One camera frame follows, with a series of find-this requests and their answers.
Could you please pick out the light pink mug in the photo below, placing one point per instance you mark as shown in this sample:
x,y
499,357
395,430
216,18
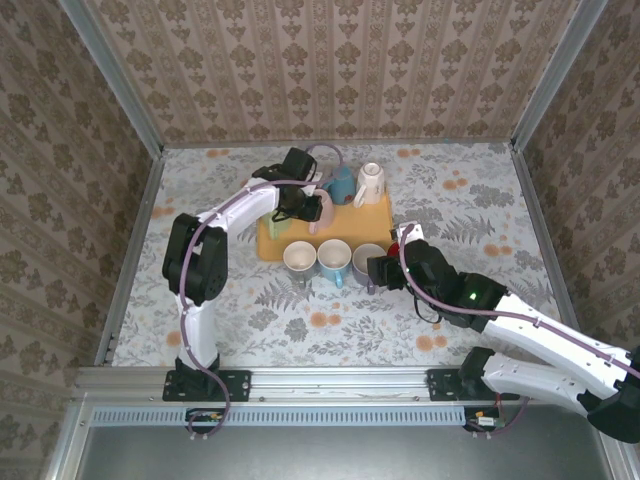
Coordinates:
x,y
327,215

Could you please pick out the lavender mug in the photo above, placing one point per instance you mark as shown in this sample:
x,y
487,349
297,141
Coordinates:
x,y
360,260

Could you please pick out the red mug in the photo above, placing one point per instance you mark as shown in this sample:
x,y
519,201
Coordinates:
x,y
392,250

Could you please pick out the teal blue mug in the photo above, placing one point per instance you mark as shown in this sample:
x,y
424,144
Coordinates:
x,y
342,187

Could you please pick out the light blue mug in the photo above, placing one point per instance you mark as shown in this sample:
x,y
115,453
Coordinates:
x,y
334,255

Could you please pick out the grey mug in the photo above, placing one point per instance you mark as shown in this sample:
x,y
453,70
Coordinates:
x,y
300,255

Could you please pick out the cream white mug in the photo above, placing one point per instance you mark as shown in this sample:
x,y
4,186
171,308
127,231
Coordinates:
x,y
372,180

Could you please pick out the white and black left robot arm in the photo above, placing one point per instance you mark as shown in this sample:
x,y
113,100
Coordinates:
x,y
240,205

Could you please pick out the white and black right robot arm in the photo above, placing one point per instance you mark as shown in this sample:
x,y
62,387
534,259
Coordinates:
x,y
550,335

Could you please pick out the yellow plastic tray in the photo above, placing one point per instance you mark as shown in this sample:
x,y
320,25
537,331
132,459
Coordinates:
x,y
360,225

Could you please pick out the floral tablecloth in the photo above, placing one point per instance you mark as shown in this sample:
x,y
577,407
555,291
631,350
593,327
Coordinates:
x,y
500,170

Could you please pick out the small connector board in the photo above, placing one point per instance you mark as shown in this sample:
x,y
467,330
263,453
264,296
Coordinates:
x,y
482,421
205,416

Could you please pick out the aluminium back rail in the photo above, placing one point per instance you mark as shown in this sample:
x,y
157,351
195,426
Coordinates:
x,y
400,144

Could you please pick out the aluminium front rail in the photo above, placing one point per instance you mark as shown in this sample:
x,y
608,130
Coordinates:
x,y
340,382

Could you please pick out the aluminium side rail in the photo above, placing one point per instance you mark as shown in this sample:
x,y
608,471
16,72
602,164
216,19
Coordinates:
x,y
540,225
134,245

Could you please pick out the aluminium corner post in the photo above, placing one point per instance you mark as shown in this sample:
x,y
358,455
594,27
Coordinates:
x,y
116,80
556,75

